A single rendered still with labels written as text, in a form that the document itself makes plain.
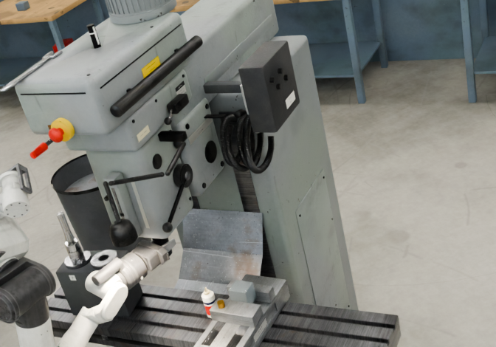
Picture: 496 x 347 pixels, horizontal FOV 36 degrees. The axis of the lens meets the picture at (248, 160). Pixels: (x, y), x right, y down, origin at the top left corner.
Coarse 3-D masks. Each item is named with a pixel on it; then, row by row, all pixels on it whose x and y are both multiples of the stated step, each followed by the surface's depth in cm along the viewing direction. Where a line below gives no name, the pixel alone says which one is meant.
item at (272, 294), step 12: (252, 276) 246; (228, 288) 237; (264, 288) 232; (276, 288) 238; (288, 288) 242; (264, 300) 232; (276, 300) 235; (264, 312) 229; (276, 312) 235; (216, 324) 229; (228, 324) 228; (264, 324) 229; (204, 336) 225; (216, 336) 224; (228, 336) 223; (240, 336) 222; (252, 336) 223; (264, 336) 229
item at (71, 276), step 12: (84, 252) 255; (96, 252) 256; (108, 252) 252; (120, 252) 253; (72, 264) 251; (84, 264) 251; (96, 264) 248; (60, 276) 252; (72, 276) 250; (84, 276) 248; (72, 288) 253; (84, 288) 251; (132, 288) 255; (72, 300) 256; (84, 300) 254; (96, 300) 253; (132, 300) 255; (72, 312) 259; (120, 312) 253
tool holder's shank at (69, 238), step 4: (60, 212) 246; (60, 216) 244; (64, 216) 245; (60, 220) 245; (64, 220) 245; (64, 224) 246; (68, 224) 247; (64, 228) 246; (68, 228) 247; (64, 232) 247; (68, 232) 247; (68, 236) 248; (72, 236) 249; (68, 240) 248; (72, 240) 249
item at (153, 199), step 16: (160, 128) 215; (144, 144) 208; (160, 144) 215; (96, 160) 214; (112, 160) 211; (128, 160) 209; (144, 160) 208; (160, 160) 214; (96, 176) 218; (128, 176) 212; (128, 192) 215; (144, 192) 213; (160, 192) 215; (176, 192) 223; (144, 208) 216; (160, 208) 216; (176, 208) 223; (144, 224) 220; (160, 224) 218; (176, 224) 223
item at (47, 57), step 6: (48, 54) 205; (54, 54) 204; (60, 54) 204; (42, 60) 201; (48, 60) 201; (36, 66) 197; (24, 72) 195; (30, 72) 195; (18, 78) 192; (12, 84) 189; (0, 90) 187; (6, 90) 187
